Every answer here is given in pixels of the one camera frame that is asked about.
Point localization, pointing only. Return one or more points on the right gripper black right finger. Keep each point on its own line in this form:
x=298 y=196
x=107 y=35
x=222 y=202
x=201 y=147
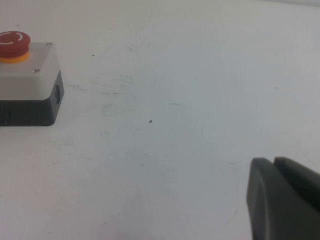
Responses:
x=300 y=175

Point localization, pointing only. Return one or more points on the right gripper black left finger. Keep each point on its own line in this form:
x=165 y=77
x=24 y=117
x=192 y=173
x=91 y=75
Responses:
x=277 y=207

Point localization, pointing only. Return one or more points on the grey black button control box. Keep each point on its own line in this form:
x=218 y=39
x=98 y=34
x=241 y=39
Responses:
x=37 y=82

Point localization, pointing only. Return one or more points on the red mushroom emergency stop button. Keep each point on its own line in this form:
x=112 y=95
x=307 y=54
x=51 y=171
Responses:
x=12 y=43

